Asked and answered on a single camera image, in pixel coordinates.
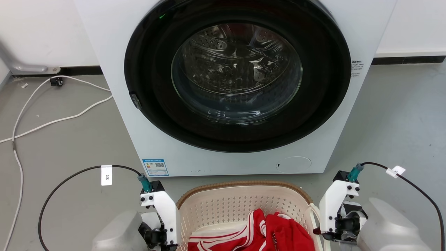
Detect white tall cable tag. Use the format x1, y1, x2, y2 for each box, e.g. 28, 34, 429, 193
101, 165, 113, 186

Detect blue energy label sticker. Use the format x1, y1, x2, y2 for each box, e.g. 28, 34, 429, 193
142, 159, 169, 177

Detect white front-load washing machine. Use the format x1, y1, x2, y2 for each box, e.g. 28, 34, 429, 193
74, 0, 398, 177

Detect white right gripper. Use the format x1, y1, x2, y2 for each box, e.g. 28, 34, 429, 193
313, 181, 368, 244

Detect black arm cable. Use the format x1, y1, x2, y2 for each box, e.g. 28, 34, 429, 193
38, 165, 143, 251
360, 162, 445, 251

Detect red garment with white stripes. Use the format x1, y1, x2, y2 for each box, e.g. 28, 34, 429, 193
188, 208, 316, 251

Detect thin white floor cable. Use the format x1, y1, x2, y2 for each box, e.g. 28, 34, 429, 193
3, 75, 112, 251

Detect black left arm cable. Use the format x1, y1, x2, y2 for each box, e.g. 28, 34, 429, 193
38, 165, 143, 251

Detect white small cable tag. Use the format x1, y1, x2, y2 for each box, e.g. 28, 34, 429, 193
386, 166, 406, 178

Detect grey wall pipe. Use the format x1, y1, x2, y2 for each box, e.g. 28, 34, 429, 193
0, 41, 61, 75

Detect thick white floor cable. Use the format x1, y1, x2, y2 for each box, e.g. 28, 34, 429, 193
0, 95, 114, 144

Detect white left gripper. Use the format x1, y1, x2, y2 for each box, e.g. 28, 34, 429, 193
139, 191, 181, 251

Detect black round washer door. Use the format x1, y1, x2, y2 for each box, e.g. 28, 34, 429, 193
124, 0, 352, 153

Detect cream perforated laundry basket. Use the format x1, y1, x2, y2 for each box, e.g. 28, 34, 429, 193
176, 181, 331, 251

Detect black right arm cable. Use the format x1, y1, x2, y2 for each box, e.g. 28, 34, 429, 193
360, 162, 445, 251

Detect white text warning sticker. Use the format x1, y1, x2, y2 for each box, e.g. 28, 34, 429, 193
351, 60, 364, 78

